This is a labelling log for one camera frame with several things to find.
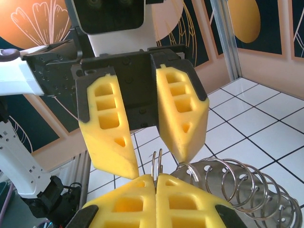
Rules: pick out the metal keyring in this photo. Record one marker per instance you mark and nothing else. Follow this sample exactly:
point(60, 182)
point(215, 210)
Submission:
point(161, 164)

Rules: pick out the aluminium mounting rail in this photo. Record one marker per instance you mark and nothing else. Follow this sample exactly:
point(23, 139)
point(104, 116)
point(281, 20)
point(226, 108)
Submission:
point(83, 171)

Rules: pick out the aluminium frame post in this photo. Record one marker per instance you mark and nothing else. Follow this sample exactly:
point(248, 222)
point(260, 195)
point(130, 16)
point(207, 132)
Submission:
point(225, 35)

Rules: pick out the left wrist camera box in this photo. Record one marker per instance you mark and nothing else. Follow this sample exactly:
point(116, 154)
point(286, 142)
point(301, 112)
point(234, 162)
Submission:
point(111, 16)

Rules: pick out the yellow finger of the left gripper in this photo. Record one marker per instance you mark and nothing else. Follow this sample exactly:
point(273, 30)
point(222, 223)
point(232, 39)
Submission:
point(175, 133)
point(104, 142)

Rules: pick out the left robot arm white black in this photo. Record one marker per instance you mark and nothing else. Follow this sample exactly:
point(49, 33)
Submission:
point(14, 78)

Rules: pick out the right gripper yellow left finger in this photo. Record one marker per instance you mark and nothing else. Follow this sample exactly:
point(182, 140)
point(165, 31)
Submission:
point(147, 190)

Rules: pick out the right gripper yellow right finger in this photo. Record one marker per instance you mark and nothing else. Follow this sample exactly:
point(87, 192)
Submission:
point(206, 204)

